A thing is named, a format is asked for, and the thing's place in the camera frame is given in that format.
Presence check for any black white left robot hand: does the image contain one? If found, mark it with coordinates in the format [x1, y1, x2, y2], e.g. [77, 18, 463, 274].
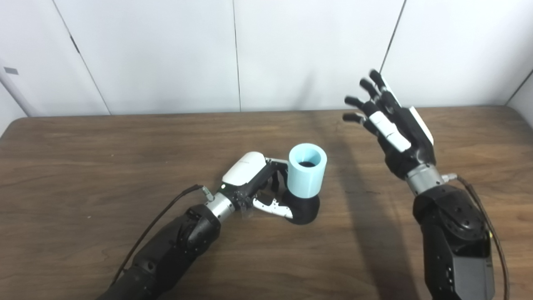
[219, 152, 294, 219]

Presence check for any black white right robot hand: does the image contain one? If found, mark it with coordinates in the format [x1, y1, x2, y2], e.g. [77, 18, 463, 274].
[343, 69, 436, 180]

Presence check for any light-blue hose piece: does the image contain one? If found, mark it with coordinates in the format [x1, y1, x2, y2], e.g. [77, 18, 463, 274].
[287, 143, 328, 198]

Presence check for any black flared nozzle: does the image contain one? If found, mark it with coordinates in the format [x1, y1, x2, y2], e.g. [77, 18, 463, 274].
[284, 160, 320, 225]

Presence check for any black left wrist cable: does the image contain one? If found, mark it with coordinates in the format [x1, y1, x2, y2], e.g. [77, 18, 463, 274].
[109, 185, 215, 288]

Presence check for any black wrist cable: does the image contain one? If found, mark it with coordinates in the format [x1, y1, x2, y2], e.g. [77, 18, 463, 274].
[442, 173, 511, 300]
[109, 185, 215, 288]

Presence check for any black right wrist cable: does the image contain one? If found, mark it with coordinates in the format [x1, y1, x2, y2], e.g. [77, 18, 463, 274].
[442, 173, 511, 300]

